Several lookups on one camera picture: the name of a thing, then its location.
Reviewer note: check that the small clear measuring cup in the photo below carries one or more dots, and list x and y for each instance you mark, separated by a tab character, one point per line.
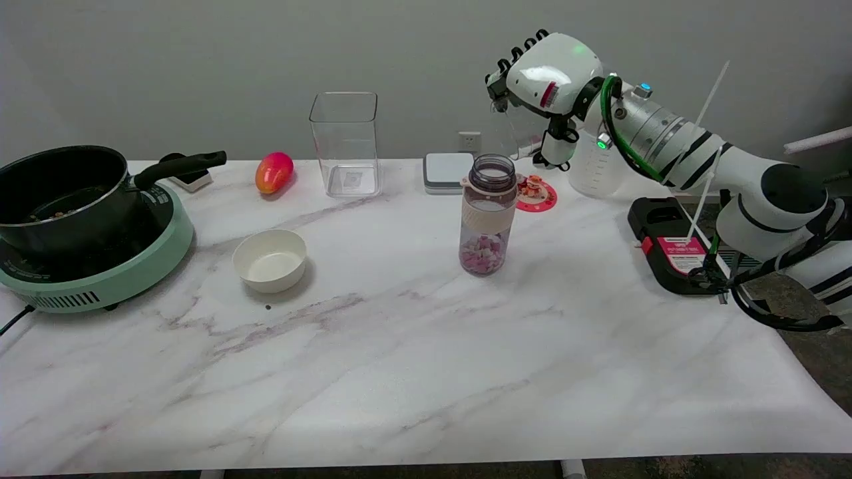
518	133

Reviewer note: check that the white square kitchen scale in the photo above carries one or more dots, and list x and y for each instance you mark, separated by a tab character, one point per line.
447	171

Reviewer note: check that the white zip tie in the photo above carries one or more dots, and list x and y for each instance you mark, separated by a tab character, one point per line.
707	166

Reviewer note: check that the mint green induction cooker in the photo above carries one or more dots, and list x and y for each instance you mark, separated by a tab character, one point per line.
106	285

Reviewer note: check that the large translucent measuring jug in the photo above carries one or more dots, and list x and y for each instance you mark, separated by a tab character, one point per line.
592	174

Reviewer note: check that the white round bowl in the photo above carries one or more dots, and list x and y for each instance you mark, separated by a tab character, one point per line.
269	266

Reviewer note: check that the floor vent grille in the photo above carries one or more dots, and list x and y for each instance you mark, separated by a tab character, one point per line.
731	258

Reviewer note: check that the clear bottle with pink candies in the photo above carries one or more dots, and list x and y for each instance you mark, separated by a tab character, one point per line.
488	219

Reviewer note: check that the small white black device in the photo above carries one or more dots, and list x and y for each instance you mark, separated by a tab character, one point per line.
194	181

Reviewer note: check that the clear square plastic container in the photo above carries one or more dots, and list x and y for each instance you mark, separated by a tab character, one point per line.
346	153

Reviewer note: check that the red round coaster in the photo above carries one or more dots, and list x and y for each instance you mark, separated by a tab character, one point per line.
542	201

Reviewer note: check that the small orange figurine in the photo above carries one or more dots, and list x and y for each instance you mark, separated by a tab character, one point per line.
531	186

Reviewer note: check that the white table leg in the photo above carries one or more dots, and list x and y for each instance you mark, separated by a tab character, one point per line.
572	469
212	474

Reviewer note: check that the white pipe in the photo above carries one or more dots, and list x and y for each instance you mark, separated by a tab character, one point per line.
819	140

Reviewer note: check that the black box with pink label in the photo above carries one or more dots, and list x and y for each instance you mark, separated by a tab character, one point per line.
655	219

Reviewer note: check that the red orange mango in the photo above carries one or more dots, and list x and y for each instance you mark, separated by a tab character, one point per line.
273	172

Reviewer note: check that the white wall socket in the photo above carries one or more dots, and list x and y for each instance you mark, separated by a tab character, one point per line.
469	141

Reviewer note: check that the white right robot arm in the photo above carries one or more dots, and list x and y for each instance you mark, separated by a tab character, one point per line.
745	179

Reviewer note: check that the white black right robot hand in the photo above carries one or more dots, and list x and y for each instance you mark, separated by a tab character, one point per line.
556	70

